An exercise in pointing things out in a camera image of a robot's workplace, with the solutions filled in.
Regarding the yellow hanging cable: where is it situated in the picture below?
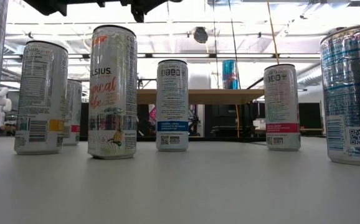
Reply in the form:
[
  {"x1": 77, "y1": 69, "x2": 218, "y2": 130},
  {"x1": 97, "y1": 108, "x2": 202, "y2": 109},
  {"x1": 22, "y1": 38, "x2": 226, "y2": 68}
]
[{"x1": 265, "y1": 0, "x2": 280, "y2": 65}]

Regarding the silver can with blue print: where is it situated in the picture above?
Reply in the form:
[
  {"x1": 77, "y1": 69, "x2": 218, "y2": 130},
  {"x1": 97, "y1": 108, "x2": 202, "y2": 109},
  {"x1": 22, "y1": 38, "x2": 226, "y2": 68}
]
[{"x1": 319, "y1": 24, "x2": 360, "y2": 167}]

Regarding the white Celsius can blue band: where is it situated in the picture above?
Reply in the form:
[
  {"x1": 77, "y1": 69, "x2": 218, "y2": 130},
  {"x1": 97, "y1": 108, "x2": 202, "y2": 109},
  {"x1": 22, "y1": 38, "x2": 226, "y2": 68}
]
[{"x1": 155, "y1": 59, "x2": 189, "y2": 152}]

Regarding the white Celsius can yellow band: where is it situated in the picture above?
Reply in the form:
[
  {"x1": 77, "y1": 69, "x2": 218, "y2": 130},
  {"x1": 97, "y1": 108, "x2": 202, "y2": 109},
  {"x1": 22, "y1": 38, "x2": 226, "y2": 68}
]
[{"x1": 14, "y1": 40, "x2": 70, "y2": 156}]

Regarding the black background cabinet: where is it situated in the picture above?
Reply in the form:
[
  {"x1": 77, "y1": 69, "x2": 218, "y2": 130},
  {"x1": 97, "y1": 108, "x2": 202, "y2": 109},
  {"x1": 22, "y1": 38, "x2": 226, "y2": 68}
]
[{"x1": 204, "y1": 104, "x2": 251, "y2": 138}]

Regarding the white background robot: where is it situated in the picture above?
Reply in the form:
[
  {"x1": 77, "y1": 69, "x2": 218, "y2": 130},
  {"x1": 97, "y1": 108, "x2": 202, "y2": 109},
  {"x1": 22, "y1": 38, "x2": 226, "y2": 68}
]
[{"x1": 0, "y1": 86, "x2": 13, "y2": 127}]

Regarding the round dark ceiling fixture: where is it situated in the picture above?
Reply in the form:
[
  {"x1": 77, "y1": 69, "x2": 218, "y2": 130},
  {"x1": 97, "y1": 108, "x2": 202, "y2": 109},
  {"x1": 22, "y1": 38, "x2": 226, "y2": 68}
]
[{"x1": 193, "y1": 26, "x2": 209, "y2": 45}]

